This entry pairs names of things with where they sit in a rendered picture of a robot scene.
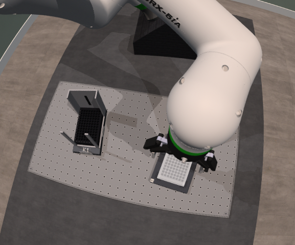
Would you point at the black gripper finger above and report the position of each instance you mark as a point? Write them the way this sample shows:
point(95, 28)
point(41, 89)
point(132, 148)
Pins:
point(208, 161)
point(157, 144)

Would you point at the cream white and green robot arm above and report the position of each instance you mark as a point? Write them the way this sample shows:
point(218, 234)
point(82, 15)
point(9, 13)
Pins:
point(204, 108)

